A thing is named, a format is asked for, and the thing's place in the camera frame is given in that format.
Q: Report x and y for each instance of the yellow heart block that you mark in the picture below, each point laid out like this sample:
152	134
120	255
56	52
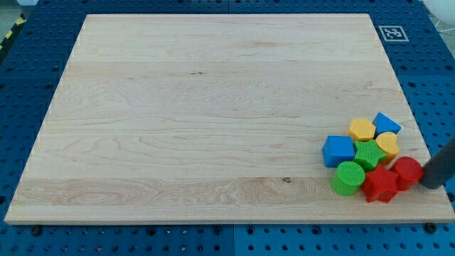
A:
387	142

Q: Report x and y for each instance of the yellow black hazard tape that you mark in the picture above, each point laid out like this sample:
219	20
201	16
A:
13	32

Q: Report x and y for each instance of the blue cube block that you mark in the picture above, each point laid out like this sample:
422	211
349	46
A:
337	149

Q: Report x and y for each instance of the yellow hexagon block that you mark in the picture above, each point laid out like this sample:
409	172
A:
361	130

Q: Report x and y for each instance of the green star block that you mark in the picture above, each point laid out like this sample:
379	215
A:
368	155

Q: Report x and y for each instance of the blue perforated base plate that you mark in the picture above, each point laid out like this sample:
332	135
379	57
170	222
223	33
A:
35	61

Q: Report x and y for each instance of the blue triangle block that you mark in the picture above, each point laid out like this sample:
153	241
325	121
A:
384	124

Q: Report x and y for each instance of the red star block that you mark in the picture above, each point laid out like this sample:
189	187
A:
380	184

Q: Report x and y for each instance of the white fiducial marker tag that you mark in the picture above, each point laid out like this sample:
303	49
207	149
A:
393	34

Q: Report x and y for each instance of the red cylinder block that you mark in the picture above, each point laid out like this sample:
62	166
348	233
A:
408	170

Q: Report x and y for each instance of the light wooden board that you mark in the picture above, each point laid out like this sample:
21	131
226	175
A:
215	118

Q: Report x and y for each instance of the green cylinder block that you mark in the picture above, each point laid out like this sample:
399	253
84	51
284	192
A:
348	178

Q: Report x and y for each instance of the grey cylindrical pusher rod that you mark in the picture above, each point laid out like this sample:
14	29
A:
440	168

